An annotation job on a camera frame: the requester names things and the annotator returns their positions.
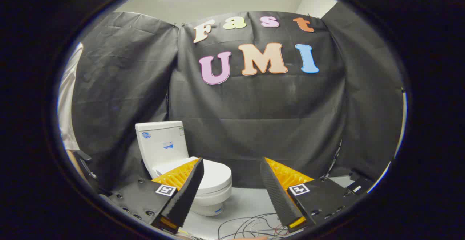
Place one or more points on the black box white label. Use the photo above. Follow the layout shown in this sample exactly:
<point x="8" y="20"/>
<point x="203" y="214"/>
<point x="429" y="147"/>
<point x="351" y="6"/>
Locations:
<point x="358" y="186"/>

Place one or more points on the black chair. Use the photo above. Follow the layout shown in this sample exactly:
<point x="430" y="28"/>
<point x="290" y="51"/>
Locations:
<point x="86" y="167"/>

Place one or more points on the white ceramic toilet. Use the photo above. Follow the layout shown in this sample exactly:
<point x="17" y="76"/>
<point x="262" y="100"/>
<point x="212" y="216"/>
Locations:
<point x="161" y="143"/>

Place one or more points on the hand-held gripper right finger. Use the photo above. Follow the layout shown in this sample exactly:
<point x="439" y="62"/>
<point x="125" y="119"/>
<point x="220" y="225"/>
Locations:
<point x="278" y="192"/>

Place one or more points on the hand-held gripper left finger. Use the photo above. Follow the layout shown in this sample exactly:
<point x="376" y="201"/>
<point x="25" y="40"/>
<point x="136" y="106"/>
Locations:
<point x="187" y="192"/>

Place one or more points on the black backdrop cloth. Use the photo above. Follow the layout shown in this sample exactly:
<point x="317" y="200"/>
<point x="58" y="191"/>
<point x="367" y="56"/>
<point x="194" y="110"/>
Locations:
<point x="254" y="116"/>

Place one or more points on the white toilet lid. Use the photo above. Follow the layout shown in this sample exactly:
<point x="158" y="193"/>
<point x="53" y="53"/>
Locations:
<point x="216" y="176"/>

